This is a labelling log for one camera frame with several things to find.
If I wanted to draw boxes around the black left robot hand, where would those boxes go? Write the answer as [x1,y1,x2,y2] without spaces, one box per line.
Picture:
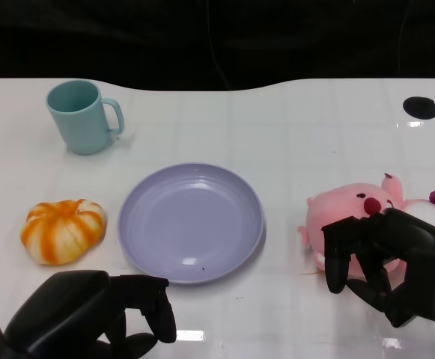
[0,269,177,359]

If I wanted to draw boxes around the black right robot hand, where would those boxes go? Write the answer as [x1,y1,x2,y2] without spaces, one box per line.
[320,207,435,330]

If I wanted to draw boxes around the pink plush doll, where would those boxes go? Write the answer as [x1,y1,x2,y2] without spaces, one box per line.
[297,172,435,280]

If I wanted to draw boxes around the lavender round plate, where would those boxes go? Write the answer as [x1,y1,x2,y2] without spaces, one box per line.
[117,162,266,286]

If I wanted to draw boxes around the orange white striped pumpkin toy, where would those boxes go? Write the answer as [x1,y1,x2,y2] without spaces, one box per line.
[19,199,108,266]

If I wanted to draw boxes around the black round table grommet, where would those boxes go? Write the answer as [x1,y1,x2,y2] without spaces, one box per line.
[403,96,435,120]

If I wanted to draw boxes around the light blue mug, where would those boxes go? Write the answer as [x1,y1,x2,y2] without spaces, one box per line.
[45,79,125,156]

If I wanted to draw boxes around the thin black hanging cable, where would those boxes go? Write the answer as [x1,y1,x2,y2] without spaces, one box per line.
[398,0,409,78]
[206,0,234,90]

